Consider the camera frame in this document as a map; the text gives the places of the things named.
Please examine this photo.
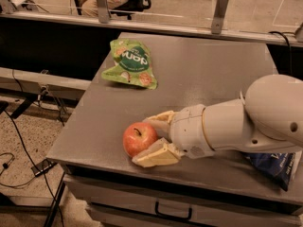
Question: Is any blue kettle chip bag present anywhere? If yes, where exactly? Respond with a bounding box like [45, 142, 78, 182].
[243, 151, 302, 191]

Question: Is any left metal bracket post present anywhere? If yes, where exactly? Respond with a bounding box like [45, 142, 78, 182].
[97, 0, 111, 24]

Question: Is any metal bracket post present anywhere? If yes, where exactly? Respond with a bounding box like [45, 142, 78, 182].
[211, 0, 229, 34]
[97, 0, 111, 24]

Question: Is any black drawer handle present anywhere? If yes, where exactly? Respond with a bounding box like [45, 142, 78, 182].
[154, 201, 192, 221]

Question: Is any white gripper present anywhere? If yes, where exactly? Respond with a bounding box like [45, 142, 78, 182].
[132, 104, 214, 167]

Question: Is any black office chair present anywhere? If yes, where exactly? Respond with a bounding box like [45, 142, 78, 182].
[110, 0, 152, 20]

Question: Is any black power adapter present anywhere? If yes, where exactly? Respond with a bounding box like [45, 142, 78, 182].
[31, 159, 56, 177]

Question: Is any grey cabinet drawer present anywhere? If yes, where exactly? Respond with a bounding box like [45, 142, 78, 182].
[64, 175, 302, 227]

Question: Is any black floor cable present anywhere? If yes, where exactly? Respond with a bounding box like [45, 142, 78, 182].
[0, 109, 65, 227]

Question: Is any green rice chip bag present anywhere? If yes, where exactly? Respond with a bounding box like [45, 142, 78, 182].
[101, 38, 157, 90]

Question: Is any right metal bracket post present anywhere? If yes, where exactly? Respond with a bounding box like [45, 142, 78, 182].
[211, 0, 229, 34]

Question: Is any metal rail ledge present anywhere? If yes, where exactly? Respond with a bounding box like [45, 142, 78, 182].
[0, 10, 303, 47]

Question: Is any red apple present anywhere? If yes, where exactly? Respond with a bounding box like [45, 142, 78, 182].
[123, 122, 158, 157]

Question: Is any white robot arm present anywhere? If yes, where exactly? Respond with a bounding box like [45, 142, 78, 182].
[133, 75, 303, 167]

